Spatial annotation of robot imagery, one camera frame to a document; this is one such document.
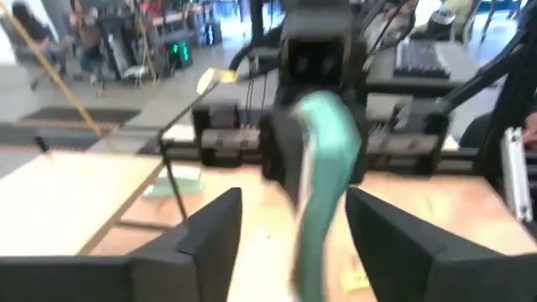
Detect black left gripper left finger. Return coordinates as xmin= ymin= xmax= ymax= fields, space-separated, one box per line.
xmin=0 ymin=187 xmax=243 ymax=302

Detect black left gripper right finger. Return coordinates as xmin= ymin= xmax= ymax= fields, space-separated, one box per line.
xmin=346 ymin=187 xmax=537 ymax=302

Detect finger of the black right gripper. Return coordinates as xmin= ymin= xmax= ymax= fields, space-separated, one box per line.
xmin=352 ymin=119 xmax=371 ymax=186
xmin=259 ymin=112 xmax=307 ymax=202

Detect teal scissors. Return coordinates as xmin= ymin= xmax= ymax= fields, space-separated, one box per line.
xmin=288 ymin=90 xmax=362 ymax=302

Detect yellow sticky note pad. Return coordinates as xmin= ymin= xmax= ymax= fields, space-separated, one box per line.
xmin=339 ymin=268 xmax=373 ymax=294

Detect pale yellow tag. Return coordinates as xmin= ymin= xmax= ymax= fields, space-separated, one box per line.
xmin=196 ymin=67 xmax=239 ymax=96

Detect mint green stapler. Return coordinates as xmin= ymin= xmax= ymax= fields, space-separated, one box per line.
xmin=144 ymin=165 xmax=203 ymax=199

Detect green lit display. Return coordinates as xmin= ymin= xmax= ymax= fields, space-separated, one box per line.
xmin=169 ymin=39 xmax=194 ymax=69

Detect black keyboard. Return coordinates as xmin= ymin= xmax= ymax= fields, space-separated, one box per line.
xmin=394 ymin=39 xmax=452 ymax=80

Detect grey desk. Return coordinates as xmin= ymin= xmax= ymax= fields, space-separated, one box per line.
xmin=364 ymin=39 xmax=496 ymax=97

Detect silver aluminium extrusion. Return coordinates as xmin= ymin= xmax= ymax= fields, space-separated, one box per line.
xmin=501 ymin=127 xmax=534 ymax=223

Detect person's hand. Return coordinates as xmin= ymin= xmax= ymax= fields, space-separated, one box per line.
xmin=523 ymin=112 xmax=537 ymax=148

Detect hazard-striped black floor mat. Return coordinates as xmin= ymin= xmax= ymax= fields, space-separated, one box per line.
xmin=16 ymin=107 xmax=143 ymax=133

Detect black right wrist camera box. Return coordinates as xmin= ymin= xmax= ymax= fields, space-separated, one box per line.
xmin=286 ymin=38 xmax=350 ymax=85

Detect black camera rig frame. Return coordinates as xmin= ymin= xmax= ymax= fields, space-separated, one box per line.
xmin=435 ymin=0 xmax=537 ymax=185

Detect yellow hanging cable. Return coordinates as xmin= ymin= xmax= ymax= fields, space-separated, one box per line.
xmin=0 ymin=0 xmax=104 ymax=136

